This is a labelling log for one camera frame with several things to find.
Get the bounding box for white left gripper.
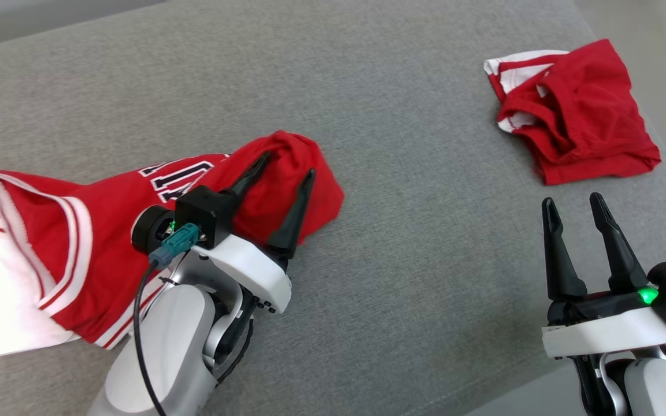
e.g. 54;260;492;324
191;151;317;316

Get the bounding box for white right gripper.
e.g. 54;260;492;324
541;192;666;360

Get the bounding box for red shorts with white stripes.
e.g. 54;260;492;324
483;39;662;187

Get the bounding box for red basketball jersey white trim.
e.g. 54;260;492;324
0;130;345;362

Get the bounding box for teal left cable connector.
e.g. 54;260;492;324
148;222;201;271

